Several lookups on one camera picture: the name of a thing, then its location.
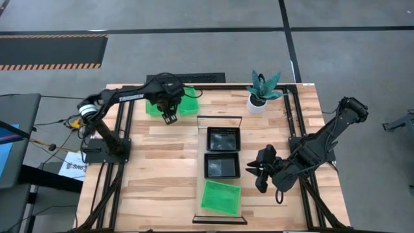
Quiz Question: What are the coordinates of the black metal table frame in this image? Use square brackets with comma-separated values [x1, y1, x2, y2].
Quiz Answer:
[72, 83, 356, 233]

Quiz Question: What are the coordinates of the black slotted plastic basket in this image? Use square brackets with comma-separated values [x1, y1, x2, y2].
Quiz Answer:
[206, 126, 242, 152]
[203, 152, 241, 180]

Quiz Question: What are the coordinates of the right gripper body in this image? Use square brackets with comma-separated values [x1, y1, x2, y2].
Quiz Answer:
[254, 144, 292, 194]

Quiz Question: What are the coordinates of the blue panel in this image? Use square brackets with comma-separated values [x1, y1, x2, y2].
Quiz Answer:
[0, 124, 20, 178]

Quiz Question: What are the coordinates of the white printed paper sheet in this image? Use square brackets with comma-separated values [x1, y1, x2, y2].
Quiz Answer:
[58, 150, 88, 182]

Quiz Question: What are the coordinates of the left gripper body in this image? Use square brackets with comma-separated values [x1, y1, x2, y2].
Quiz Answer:
[150, 72, 187, 113]

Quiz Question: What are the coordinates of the black hazard striped floor mat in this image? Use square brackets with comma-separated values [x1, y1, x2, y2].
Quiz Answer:
[0, 34, 109, 71]

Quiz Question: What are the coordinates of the dark grey cart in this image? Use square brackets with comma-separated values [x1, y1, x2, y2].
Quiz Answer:
[0, 93, 42, 190]

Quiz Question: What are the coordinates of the green slotted plastic basket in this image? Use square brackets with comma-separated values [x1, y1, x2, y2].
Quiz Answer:
[144, 98, 164, 118]
[200, 180, 242, 216]
[177, 85, 201, 117]

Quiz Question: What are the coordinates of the black floor stand bar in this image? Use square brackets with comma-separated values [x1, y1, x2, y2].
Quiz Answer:
[17, 164, 84, 194]

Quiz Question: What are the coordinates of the potted plant in white pot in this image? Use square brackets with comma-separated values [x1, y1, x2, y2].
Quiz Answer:
[245, 69, 285, 115]

